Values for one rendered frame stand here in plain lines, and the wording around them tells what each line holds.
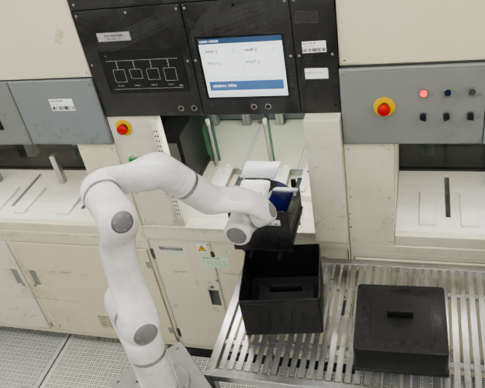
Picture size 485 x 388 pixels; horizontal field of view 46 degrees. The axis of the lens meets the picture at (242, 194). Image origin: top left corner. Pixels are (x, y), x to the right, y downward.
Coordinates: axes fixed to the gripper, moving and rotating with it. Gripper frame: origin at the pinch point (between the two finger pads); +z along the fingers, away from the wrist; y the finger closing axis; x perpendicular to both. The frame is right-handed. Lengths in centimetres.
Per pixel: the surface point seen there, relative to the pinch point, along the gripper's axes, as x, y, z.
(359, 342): -39, 35, -35
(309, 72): 30.0, 16.5, 15.2
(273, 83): 26.6, 4.4, 15.1
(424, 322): -38, 55, -24
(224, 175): -35, -34, 49
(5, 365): -126, -158, -5
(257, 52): 37.5, 0.4, 15.1
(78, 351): -126, -121, 9
